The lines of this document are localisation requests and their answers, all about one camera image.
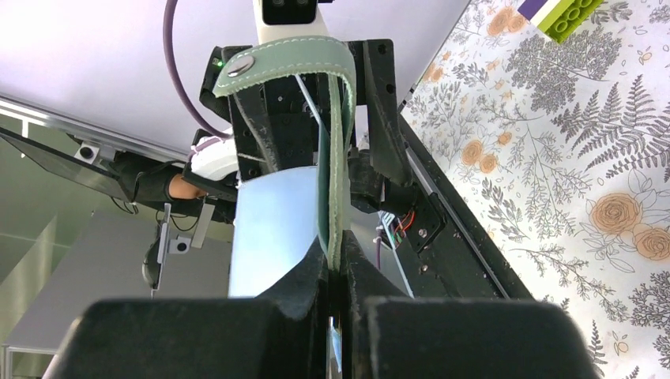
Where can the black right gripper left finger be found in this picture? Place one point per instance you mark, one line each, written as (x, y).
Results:
(282, 333)

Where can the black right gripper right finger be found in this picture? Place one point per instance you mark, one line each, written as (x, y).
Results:
(387, 334)

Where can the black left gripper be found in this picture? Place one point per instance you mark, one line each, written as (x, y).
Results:
(278, 129)

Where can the green card holder wallet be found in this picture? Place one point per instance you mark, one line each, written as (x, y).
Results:
(280, 215)

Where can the floral patterned table mat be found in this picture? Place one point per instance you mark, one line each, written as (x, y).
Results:
(561, 151)

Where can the purple white green block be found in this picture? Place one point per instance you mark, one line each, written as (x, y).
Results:
(557, 19)

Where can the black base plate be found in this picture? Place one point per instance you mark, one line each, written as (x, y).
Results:
(436, 245)

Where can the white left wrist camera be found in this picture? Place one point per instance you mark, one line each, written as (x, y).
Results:
(282, 19)

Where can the aluminium frame rail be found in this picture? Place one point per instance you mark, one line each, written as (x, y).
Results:
(42, 116)

